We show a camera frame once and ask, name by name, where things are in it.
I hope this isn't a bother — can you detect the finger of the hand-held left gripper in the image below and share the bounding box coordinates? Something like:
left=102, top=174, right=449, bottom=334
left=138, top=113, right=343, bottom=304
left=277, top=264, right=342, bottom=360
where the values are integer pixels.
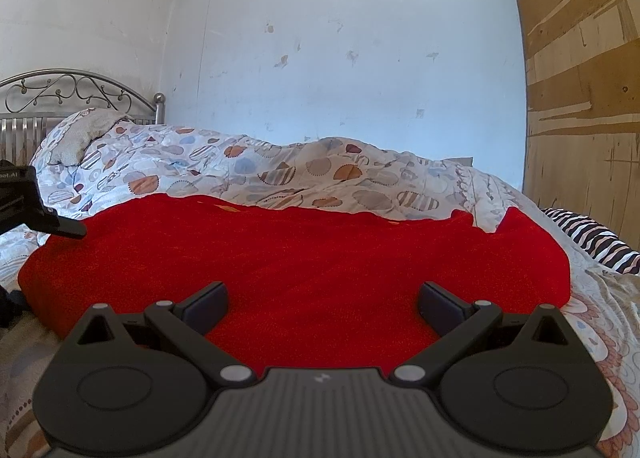
left=31, top=207, right=88, bottom=240

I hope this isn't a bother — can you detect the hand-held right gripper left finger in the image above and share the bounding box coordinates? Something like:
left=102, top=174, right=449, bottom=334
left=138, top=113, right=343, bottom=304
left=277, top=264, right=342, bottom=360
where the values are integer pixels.
left=74, top=281, right=257, bottom=385

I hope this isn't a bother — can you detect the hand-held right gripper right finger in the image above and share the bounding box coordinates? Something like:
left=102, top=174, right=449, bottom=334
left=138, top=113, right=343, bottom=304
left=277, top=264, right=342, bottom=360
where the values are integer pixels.
left=390, top=281, right=574, bottom=385

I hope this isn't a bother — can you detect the beige pillow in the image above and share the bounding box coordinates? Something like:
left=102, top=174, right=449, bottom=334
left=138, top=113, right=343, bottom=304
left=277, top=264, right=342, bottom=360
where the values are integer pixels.
left=50, top=108, right=137, bottom=167

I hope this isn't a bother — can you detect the dark cloth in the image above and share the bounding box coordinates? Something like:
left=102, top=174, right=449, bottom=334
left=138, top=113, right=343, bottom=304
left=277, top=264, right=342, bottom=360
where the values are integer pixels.
left=0, top=287, right=27, bottom=330

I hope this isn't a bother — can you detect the metal bed headboard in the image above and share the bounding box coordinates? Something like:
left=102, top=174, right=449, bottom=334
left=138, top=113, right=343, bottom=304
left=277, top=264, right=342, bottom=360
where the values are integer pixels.
left=0, top=69, right=167, bottom=163

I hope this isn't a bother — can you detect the red blanket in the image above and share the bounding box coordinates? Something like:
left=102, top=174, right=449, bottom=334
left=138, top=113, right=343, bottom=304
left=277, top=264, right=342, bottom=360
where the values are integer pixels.
left=17, top=193, right=572, bottom=370

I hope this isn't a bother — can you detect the circle patterned quilt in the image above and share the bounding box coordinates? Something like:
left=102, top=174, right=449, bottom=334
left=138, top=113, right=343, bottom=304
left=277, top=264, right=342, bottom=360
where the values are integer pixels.
left=29, top=110, right=541, bottom=234

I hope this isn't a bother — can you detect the black white striped pillow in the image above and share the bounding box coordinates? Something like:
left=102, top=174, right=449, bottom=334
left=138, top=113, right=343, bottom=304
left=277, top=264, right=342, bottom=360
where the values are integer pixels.
left=540, top=207, right=640, bottom=276

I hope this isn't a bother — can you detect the wooden board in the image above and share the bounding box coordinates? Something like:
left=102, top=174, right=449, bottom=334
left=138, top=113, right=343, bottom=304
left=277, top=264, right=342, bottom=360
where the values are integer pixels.
left=502, top=0, right=640, bottom=241

